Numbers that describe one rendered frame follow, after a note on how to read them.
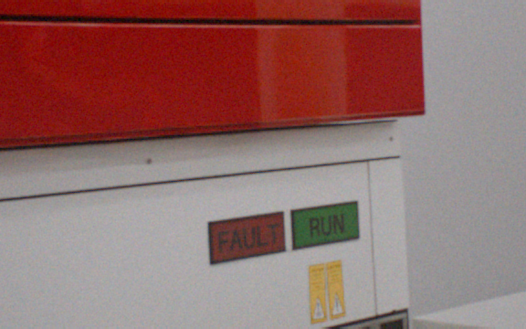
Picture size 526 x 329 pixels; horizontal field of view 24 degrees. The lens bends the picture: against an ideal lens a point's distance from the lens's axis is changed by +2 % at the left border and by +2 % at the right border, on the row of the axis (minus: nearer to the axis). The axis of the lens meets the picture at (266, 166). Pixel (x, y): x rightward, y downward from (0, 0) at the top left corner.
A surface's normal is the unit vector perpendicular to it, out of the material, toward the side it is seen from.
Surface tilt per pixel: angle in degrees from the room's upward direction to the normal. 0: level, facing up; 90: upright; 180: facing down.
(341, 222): 90
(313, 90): 90
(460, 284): 90
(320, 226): 90
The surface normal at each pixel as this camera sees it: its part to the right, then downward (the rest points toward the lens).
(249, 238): 0.70, 0.00
